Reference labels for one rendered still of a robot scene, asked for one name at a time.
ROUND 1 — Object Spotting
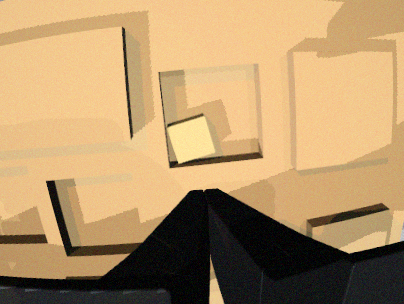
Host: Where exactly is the yellow block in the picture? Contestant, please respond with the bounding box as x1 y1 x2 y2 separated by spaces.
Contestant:
166 113 215 164

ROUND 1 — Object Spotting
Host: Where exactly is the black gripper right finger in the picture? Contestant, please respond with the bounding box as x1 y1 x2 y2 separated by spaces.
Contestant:
205 189 404 304

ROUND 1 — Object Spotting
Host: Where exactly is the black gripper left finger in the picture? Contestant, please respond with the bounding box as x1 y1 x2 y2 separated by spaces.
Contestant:
0 191 211 304

